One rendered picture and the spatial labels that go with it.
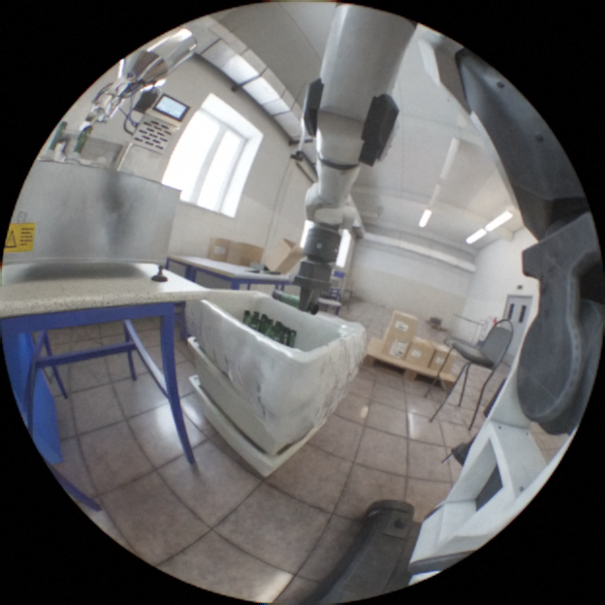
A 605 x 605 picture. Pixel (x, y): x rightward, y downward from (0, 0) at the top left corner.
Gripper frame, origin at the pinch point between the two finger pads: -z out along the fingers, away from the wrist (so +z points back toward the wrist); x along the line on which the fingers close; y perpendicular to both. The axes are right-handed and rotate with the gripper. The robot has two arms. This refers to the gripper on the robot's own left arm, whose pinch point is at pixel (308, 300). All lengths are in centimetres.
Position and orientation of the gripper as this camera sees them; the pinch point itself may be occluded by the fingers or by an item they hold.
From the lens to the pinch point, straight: 47.1
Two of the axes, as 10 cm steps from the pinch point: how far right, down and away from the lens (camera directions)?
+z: 2.3, -9.6, -1.8
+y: -7.6, -2.9, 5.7
